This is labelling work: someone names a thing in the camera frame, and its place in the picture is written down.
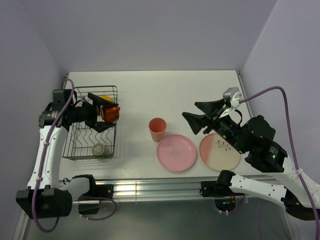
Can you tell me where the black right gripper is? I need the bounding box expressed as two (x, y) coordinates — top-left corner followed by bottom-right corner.
(180, 97), (247, 153)

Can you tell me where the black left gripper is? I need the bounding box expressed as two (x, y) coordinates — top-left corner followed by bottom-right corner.
(68, 93), (118, 133)

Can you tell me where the red and black mug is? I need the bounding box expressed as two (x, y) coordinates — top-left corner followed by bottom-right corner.
(101, 106), (121, 123)

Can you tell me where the yellow bowl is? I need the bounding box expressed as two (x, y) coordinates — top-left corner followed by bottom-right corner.
(98, 95), (114, 102)

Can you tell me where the small speckled ceramic cup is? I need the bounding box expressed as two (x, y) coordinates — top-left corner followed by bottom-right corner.
(91, 143), (111, 159)

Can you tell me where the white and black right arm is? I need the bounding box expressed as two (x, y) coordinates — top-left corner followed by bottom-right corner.
(182, 97), (320, 221)

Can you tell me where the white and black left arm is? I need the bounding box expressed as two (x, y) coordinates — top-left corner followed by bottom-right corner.
(16, 89), (118, 220)

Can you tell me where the pink and cream ceramic plate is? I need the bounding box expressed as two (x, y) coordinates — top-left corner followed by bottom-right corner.
(199, 133), (241, 172)

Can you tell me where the pink plastic plate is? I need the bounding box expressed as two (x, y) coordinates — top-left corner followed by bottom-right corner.
(156, 134), (197, 173)

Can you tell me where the pink plastic cup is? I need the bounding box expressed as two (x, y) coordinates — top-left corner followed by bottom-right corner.
(148, 117), (167, 142)

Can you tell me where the black wire dish rack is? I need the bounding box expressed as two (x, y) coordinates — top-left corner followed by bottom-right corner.
(62, 85), (118, 161)

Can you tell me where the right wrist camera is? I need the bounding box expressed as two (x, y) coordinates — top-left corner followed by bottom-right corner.
(219, 87), (242, 119)

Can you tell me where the aluminium table edge rail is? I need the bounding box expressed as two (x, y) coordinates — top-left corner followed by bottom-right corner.
(23, 174), (287, 203)

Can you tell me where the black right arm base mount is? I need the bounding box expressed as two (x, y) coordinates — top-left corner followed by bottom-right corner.
(199, 181), (236, 212)

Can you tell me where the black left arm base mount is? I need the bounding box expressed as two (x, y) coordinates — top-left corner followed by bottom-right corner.
(61, 174), (118, 221)

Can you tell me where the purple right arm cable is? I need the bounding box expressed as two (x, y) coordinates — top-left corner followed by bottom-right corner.
(239, 86), (320, 240)

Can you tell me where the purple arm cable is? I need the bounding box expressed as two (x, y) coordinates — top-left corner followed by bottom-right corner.
(239, 86), (320, 240)
(31, 78), (118, 233)

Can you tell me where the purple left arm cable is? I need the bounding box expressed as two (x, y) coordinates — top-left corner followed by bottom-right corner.
(31, 78), (118, 233)

